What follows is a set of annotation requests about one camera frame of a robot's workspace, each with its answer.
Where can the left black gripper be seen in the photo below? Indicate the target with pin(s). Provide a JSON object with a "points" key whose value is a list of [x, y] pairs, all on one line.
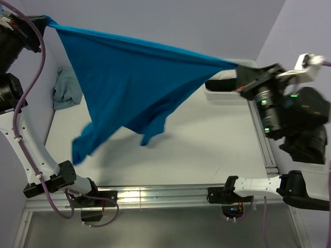
{"points": [[25, 31]]}

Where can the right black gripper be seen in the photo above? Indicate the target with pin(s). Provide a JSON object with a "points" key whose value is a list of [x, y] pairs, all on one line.
{"points": [[248, 77]]}

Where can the bright blue t-shirt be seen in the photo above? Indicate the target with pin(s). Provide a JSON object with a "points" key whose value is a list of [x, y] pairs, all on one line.
{"points": [[131, 83]]}

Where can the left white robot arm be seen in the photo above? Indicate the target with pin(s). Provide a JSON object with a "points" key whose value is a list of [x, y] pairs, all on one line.
{"points": [[22, 60]]}

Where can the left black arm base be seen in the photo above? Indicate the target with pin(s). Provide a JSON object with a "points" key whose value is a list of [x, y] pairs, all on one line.
{"points": [[93, 207]]}

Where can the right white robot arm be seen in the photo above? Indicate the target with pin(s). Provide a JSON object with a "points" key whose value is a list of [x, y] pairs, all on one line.
{"points": [[297, 114]]}

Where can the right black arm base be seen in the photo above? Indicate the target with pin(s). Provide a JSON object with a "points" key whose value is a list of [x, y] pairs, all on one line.
{"points": [[233, 206]]}

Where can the white rolled t-shirt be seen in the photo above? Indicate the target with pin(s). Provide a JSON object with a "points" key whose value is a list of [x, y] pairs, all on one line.
{"points": [[226, 74]]}

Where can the black rolled t-shirt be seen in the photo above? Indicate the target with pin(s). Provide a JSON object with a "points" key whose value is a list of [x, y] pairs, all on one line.
{"points": [[227, 85]]}

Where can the white perforated plastic basket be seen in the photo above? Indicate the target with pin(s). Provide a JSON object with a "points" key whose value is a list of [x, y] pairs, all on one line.
{"points": [[227, 96]]}

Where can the grey-blue crumpled t-shirt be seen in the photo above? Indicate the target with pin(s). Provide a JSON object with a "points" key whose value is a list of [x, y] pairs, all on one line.
{"points": [[67, 91]]}

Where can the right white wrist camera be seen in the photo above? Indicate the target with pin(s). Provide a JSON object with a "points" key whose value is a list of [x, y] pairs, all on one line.
{"points": [[306, 69]]}

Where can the aluminium front rail frame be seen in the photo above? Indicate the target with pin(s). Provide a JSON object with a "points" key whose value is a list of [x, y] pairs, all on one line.
{"points": [[170, 216]]}

